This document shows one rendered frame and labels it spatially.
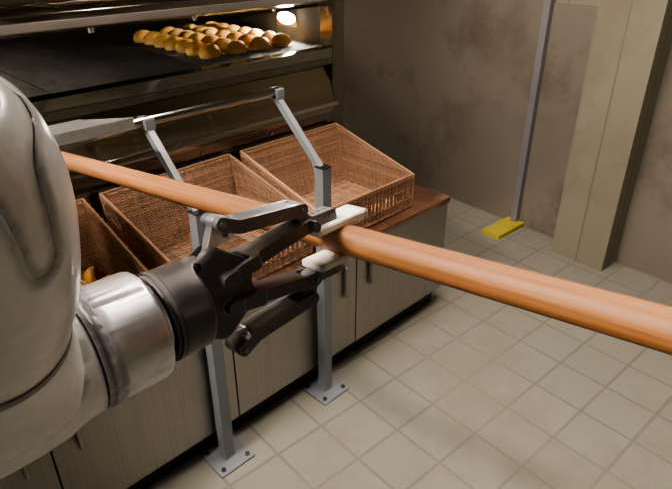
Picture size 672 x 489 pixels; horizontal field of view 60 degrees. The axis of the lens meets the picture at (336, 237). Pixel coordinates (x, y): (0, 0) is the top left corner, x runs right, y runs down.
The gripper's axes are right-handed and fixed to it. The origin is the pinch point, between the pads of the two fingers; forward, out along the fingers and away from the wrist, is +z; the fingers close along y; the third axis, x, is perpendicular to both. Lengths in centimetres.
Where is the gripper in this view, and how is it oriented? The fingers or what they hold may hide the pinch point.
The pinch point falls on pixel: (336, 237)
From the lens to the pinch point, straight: 58.6
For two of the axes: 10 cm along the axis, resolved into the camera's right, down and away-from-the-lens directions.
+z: 7.1, -3.2, 6.2
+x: 7.0, 2.0, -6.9
